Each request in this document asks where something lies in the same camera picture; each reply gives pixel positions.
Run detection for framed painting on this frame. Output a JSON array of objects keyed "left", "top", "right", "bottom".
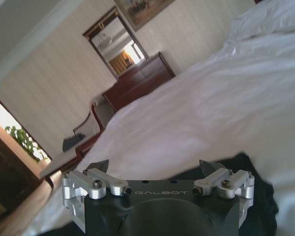
[{"left": 112, "top": 0, "right": 176, "bottom": 32}]

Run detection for dark wood framed mirror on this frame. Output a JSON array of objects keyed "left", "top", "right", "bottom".
[{"left": 82, "top": 5, "right": 148, "bottom": 82}]

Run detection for green leafy plant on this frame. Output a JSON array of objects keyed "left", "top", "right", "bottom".
[{"left": 4, "top": 125, "right": 48, "bottom": 162}]

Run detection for white bed duvet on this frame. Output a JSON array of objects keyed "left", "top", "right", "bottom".
[{"left": 22, "top": 23, "right": 295, "bottom": 236}]

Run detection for dark brown wooden cabinet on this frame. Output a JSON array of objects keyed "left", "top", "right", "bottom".
[{"left": 0, "top": 127, "right": 44, "bottom": 213}]

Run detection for dark red wooden dresser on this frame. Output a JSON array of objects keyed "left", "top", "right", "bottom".
[{"left": 102, "top": 51, "right": 177, "bottom": 113}]

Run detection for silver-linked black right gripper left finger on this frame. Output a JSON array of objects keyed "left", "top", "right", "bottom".
[{"left": 61, "top": 159, "right": 133, "bottom": 226}]

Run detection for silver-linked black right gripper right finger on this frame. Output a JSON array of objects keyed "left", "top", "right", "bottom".
[{"left": 191, "top": 159, "right": 256, "bottom": 226}]

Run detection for white pillow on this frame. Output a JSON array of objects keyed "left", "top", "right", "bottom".
[{"left": 225, "top": 0, "right": 295, "bottom": 41}]

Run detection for wooden bedside table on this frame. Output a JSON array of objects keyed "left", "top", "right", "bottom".
[{"left": 39, "top": 134, "right": 103, "bottom": 190}]

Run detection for wooden chair with pale cushion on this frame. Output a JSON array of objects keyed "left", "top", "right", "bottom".
[{"left": 72, "top": 94, "right": 117, "bottom": 139}]

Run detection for dark desk telephone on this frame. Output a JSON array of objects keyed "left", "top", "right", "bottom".
[{"left": 62, "top": 132, "right": 87, "bottom": 151}]

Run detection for black garment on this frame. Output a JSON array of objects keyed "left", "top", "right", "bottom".
[{"left": 38, "top": 152, "right": 280, "bottom": 236}]

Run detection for bright window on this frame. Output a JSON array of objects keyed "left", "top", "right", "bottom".
[{"left": 0, "top": 98, "right": 53, "bottom": 163}]

